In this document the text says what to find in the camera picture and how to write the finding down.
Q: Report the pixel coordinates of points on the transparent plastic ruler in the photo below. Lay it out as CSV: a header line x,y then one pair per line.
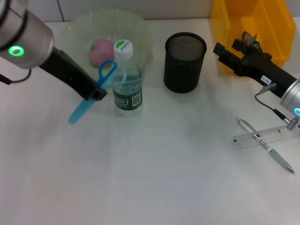
x,y
243,141

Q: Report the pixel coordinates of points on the silver clear pen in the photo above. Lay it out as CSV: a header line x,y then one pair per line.
x,y
274,154

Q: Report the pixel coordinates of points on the blue scissors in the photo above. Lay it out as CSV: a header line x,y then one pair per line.
x,y
79,111

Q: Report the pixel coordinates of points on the yellow plastic bin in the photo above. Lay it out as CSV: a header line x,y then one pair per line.
x,y
269,18

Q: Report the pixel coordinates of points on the pink toy peach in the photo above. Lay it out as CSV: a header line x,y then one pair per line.
x,y
100,54

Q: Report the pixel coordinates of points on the green plastic wrapper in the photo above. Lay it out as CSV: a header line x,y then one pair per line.
x,y
249,38

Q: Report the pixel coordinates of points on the clear green-label water bottle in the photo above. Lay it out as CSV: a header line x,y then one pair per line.
x,y
127,93

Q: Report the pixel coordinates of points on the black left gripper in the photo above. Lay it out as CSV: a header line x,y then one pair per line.
x,y
70,70

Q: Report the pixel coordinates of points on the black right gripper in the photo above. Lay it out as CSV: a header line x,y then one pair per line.
x,y
260,70

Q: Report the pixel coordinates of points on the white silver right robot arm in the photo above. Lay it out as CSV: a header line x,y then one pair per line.
x,y
293,96

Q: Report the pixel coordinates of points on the translucent green fruit plate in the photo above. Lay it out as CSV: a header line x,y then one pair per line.
x,y
131,28

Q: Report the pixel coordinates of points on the black mesh pen holder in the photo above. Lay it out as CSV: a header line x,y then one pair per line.
x,y
184,68

